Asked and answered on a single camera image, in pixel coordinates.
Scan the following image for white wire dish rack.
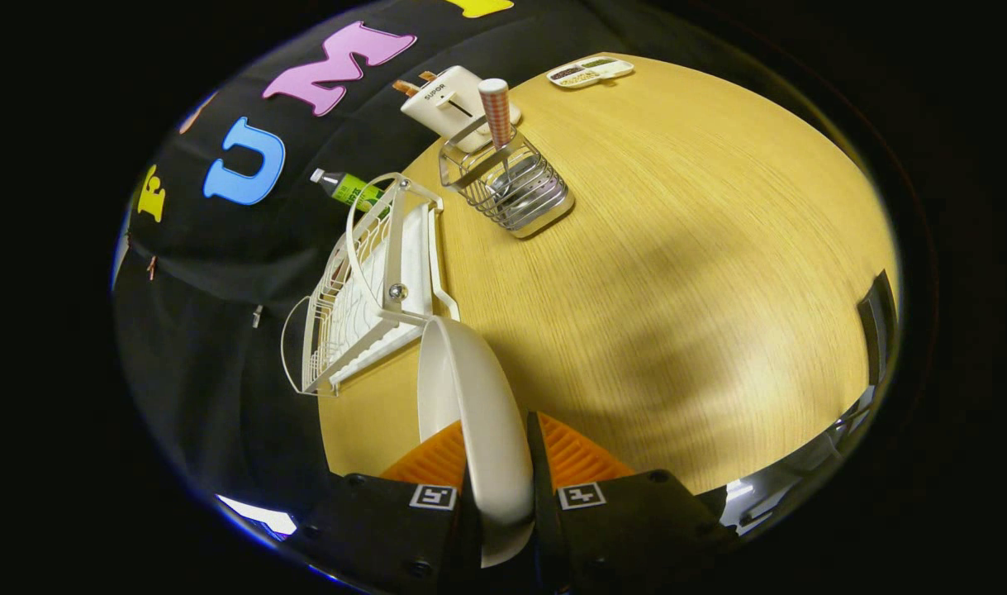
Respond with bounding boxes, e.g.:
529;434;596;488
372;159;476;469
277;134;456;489
280;172;461;397

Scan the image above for green label drink bottle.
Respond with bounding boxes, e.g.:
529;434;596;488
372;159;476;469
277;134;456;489
310;168;388;217

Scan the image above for white round plate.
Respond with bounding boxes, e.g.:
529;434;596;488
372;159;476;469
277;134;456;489
416;316;535;569

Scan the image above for white divided snack tray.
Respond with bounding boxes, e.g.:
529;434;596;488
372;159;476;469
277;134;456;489
546;55;636;90

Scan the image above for white toaster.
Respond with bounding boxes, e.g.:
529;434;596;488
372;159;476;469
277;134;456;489
400;65;522;154

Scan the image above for metal wire basket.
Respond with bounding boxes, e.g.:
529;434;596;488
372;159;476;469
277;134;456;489
438;116;576;240

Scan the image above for checkered handle metal spoon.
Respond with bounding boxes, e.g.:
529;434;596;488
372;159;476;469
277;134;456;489
477;78;525;203

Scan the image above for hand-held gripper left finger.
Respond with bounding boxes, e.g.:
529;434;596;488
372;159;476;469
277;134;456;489
292;420;481;595

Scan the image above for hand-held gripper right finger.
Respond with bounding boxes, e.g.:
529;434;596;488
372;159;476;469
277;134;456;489
526;411;739;595

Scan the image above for black chair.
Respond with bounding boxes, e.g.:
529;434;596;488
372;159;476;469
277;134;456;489
856;269;899;389

